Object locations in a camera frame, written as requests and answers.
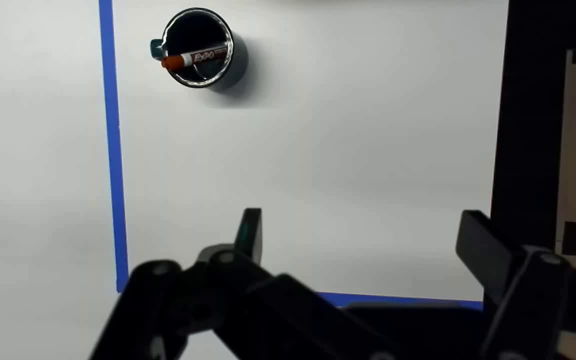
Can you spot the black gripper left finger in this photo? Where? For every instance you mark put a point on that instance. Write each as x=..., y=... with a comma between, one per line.
x=168, y=301

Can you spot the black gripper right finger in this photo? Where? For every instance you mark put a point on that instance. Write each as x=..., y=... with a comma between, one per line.
x=534, y=301

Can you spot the red dry-erase marker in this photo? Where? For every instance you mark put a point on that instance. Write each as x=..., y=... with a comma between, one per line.
x=199, y=56

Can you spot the dark teal speckled mug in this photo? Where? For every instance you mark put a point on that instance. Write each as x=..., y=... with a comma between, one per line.
x=195, y=26

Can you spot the blue tape outline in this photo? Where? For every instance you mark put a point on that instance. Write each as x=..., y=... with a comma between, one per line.
x=110, y=132

